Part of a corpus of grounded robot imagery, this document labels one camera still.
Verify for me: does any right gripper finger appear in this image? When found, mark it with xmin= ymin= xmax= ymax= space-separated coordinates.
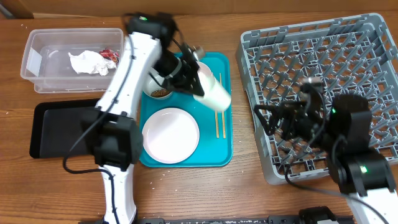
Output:
xmin=254 ymin=102 xmax=307 ymax=117
xmin=257 ymin=115 xmax=292 ymax=140

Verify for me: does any white bowl with rice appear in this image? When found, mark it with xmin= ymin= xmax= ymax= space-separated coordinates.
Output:
xmin=197 ymin=62 xmax=213 ymax=81

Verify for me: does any white cup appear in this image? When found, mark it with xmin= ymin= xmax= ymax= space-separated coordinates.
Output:
xmin=193 ymin=76 xmax=231 ymax=112

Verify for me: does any grey bowl with brown scraps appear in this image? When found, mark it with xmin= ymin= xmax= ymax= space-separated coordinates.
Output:
xmin=142 ymin=75 xmax=173 ymax=100

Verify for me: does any red snack wrapper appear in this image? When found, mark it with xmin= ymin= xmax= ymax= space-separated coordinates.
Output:
xmin=99 ymin=49 xmax=119 ymax=64

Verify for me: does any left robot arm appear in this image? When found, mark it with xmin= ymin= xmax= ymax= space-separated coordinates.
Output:
xmin=81 ymin=12 xmax=204 ymax=223

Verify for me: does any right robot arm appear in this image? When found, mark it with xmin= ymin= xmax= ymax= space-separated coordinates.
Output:
xmin=253 ymin=83 xmax=397 ymax=223

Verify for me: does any grey dishwasher rack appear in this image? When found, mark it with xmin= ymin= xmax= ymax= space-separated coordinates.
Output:
xmin=236 ymin=13 xmax=397 ymax=185

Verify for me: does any clear plastic waste bin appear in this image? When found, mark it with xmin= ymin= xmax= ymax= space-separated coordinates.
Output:
xmin=21 ymin=28 xmax=124 ymax=93

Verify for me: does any white round plate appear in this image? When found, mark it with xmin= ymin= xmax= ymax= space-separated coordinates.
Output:
xmin=142 ymin=108 xmax=200 ymax=164

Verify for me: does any wooden chopstick left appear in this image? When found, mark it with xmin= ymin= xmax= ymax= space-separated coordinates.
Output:
xmin=215 ymin=111 xmax=220 ymax=139

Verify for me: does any teal serving tray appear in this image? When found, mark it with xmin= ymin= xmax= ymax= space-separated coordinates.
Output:
xmin=137 ymin=51 xmax=234 ymax=169

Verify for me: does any black rectangular tray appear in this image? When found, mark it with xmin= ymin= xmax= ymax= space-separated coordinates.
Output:
xmin=29 ymin=98 xmax=98 ymax=159

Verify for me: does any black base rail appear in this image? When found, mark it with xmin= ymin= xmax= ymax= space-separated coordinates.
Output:
xmin=79 ymin=205 xmax=355 ymax=224

